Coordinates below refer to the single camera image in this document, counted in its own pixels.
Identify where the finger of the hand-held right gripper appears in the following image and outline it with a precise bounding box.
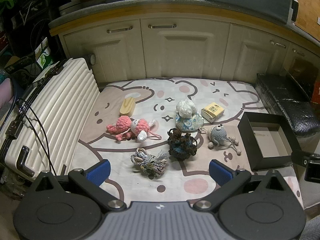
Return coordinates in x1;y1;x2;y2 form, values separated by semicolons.
291;149;312;166

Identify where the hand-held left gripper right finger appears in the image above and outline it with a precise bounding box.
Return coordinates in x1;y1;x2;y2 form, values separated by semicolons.
194;159;294;212

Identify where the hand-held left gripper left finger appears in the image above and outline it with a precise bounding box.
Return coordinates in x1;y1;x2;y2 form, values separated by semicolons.
27;159;126;212

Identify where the grey crochet toy with eyes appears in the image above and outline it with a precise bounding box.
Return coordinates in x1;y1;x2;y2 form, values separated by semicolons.
199;124;242;155

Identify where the black cardboard box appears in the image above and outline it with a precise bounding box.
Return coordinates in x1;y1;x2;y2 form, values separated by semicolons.
237;112;300;172

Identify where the dark brown blue crochet piece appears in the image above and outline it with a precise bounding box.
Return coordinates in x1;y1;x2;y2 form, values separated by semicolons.
167;127;198;159

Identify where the grey braided rope bundle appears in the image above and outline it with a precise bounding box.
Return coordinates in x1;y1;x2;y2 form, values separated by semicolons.
130;147;168;179

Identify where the pink white crochet doll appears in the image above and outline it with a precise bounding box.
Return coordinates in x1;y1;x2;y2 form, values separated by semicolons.
106;116;162;143

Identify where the blue floral fabric pouch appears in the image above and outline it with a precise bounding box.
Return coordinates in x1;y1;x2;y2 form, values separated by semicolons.
175;111;204;132

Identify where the yellow tissue packet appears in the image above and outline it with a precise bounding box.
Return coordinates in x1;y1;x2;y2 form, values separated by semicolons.
201;102;225;123

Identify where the light wooden block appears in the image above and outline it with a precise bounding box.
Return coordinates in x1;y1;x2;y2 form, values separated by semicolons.
119;97;136;117

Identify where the white yarn ball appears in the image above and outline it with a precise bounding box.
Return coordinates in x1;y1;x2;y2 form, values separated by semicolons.
176;99;198;118

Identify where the bear printed blanket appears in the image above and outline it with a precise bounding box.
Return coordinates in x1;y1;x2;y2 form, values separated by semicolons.
56;76;304;209

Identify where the black wrapped long box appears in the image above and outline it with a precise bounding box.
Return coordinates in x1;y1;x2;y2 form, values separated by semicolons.
255;73;320;138

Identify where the person's grey clothing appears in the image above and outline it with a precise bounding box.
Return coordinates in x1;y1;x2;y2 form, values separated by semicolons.
304;215;320;240

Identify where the red cardboard box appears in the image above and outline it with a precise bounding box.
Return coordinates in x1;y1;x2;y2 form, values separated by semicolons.
311;82;320;104

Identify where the cream ribbed suitcase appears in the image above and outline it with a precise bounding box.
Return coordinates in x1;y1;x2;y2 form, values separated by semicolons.
0;54;100;183

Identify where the brown cardboard box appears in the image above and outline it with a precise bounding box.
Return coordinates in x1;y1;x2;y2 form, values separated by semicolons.
285;55;315;93

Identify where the cream cabinet door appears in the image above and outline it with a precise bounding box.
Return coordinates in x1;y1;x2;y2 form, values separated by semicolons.
140;17;231;79
220;23;292;83
62;20;148;87
282;41;315;64

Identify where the pink cloth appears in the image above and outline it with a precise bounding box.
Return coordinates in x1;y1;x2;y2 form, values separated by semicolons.
0;79;14;110

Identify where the green printed box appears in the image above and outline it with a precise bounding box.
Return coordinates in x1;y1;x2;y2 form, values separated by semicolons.
35;37;54;68

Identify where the black flat box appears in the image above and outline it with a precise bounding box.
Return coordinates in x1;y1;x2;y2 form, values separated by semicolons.
4;55;37;75

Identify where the white slatted appliance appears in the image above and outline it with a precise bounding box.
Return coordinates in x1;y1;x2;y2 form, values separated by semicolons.
287;0;299;24

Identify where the grey wood-edged countertop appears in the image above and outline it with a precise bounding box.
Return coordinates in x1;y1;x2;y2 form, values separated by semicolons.
48;0;320;44

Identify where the black cable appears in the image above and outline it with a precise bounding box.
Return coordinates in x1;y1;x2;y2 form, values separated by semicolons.
14;99;57;177

